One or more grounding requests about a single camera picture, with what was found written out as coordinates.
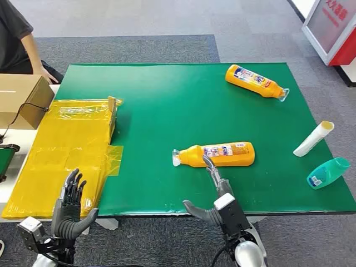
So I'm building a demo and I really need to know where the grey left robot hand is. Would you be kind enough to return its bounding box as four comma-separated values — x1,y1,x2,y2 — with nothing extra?
51,169,99,241

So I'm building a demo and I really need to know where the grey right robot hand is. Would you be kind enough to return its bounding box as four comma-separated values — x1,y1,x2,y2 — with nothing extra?
183,155,235,228

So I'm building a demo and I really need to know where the person's hand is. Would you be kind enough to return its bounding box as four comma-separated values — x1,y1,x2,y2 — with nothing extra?
38,66,59,86

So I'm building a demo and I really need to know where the orange bottle with text label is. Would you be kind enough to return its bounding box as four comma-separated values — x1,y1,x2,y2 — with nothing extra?
172,141,256,169

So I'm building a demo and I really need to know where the orange bottle with blue-white label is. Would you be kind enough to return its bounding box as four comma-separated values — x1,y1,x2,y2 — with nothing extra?
225,64,290,103

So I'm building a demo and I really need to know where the white tube bottle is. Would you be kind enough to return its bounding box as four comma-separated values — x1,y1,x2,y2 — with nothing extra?
293,121,335,158

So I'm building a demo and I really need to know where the teal plastic bottle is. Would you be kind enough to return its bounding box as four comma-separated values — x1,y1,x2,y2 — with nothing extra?
306,157,351,190

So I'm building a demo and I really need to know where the brown cardboard box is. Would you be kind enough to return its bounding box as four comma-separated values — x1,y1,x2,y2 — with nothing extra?
0,73,55,130

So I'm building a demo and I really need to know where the white table leg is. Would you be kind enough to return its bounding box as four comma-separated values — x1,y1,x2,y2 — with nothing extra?
95,218,119,232

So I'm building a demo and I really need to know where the person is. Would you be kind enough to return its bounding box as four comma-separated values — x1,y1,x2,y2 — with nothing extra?
0,0,65,86

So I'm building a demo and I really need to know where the yellow film-wrapped box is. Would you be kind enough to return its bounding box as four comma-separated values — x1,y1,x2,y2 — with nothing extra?
2,96,124,221

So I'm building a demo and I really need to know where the green table mat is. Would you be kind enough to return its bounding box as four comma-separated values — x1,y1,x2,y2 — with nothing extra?
55,63,356,217

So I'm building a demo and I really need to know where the green bin with black rim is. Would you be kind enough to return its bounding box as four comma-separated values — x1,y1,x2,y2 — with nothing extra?
0,144,21,184

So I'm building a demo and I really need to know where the red and white sign stand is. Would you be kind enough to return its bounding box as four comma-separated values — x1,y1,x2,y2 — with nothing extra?
302,0,356,67

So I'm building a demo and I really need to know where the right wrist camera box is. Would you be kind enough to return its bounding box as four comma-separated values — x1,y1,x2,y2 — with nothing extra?
213,192,251,239

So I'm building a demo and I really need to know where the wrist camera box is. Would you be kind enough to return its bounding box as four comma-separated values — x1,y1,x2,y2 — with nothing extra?
17,216,47,254
213,192,251,239

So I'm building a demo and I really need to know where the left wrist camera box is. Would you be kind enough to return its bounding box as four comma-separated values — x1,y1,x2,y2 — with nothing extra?
17,216,47,254

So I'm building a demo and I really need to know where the black cable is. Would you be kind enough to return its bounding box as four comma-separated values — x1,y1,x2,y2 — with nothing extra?
0,102,50,144

